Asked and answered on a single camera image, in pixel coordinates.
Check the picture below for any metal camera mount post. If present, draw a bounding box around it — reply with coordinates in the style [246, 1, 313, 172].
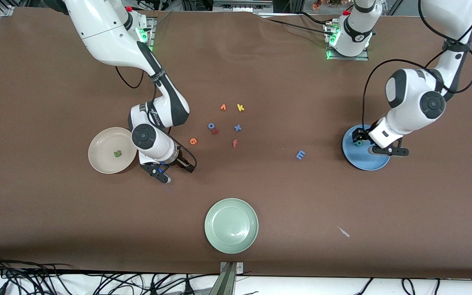
[219, 262, 244, 295]

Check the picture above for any black cable on table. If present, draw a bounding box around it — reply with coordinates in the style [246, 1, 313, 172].
[261, 12, 339, 37]

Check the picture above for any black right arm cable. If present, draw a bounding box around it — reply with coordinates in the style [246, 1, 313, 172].
[114, 65, 197, 173]

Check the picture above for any brown paper table cover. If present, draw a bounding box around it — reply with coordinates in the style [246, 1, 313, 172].
[0, 7, 472, 280]

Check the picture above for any beige round plate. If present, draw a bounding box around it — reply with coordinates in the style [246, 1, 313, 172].
[88, 127, 138, 174]

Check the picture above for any blue round plate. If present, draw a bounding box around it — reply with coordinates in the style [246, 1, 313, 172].
[342, 125, 392, 171]

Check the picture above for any black cable tangle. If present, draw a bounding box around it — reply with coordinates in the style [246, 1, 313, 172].
[0, 252, 220, 295]

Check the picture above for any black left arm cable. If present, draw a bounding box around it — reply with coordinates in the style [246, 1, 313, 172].
[361, 0, 472, 131]

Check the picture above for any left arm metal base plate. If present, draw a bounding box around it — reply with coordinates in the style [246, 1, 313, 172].
[325, 23, 370, 61]

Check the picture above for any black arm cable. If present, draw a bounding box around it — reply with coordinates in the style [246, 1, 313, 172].
[361, 0, 472, 131]
[114, 65, 197, 173]

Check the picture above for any aluminium frame bar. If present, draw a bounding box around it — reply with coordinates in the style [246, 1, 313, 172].
[213, 0, 273, 13]

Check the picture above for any pale green round plate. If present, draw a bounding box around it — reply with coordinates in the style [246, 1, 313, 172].
[204, 198, 259, 254]

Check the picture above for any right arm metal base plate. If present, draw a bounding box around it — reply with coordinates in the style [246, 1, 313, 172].
[136, 17, 157, 56]

